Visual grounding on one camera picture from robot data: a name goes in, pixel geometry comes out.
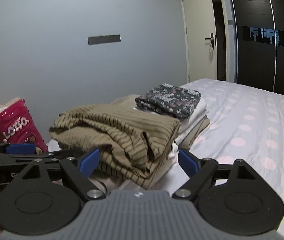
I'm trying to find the brown striped shirt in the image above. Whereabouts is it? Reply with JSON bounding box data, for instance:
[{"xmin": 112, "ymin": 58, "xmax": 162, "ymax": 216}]
[{"xmin": 49, "ymin": 104, "xmax": 181, "ymax": 190}]

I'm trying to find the dark wardrobe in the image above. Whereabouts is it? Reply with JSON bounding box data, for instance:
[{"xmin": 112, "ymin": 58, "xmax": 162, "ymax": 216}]
[{"xmin": 232, "ymin": 0, "xmax": 284, "ymax": 95}]

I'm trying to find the pink Lotso bag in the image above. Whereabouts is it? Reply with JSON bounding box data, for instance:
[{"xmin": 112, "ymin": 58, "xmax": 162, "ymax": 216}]
[{"xmin": 0, "ymin": 98, "xmax": 48, "ymax": 153}]

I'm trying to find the white folded garment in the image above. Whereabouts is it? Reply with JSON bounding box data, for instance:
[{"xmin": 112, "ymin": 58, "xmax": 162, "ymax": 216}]
[{"xmin": 175, "ymin": 99, "xmax": 208, "ymax": 145}]

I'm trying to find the grey pink-dotted bed sheet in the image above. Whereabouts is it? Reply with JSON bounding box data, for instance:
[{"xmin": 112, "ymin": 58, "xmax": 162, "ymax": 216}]
[{"xmin": 154, "ymin": 77, "xmax": 284, "ymax": 240}]

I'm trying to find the dark floral folded garment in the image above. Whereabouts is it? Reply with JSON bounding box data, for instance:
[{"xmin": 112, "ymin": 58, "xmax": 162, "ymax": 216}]
[{"xmin": 135, "ymin": 83, "xmax": 202, "ymax": 121}]

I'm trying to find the grey wall plate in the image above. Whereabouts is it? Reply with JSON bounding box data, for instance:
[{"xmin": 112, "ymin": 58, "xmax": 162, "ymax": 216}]
[{"xmin": 88, "ymin": 35, "xmax": 121, "ymax": 46}]

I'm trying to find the beige folded garment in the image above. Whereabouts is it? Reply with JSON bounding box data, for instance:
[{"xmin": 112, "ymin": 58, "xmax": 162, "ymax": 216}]
[{"xmin": 111, "ymin": 94, "xmax": 210, "ymax": 148}]

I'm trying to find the cream door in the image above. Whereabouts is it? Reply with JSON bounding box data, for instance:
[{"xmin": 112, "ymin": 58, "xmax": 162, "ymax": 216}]
[{"xmin": 181, "ymin": 0, "xmax": 228, "ymax": 82}]

